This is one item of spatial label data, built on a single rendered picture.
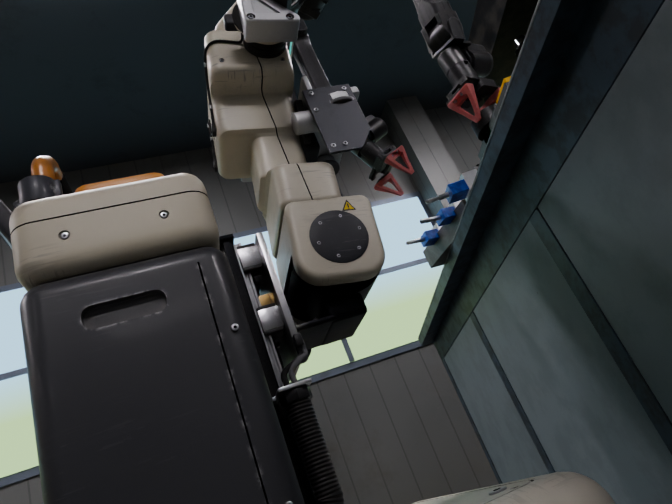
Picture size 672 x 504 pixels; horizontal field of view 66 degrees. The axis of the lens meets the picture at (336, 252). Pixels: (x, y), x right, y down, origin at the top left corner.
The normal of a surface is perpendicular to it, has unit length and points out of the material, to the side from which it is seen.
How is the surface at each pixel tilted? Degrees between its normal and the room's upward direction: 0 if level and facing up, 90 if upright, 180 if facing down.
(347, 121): 90
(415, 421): 90
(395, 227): 90
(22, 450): 90
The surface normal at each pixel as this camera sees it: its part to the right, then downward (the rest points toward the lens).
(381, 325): 0.17, -0.48
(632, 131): -0.94, 0.34
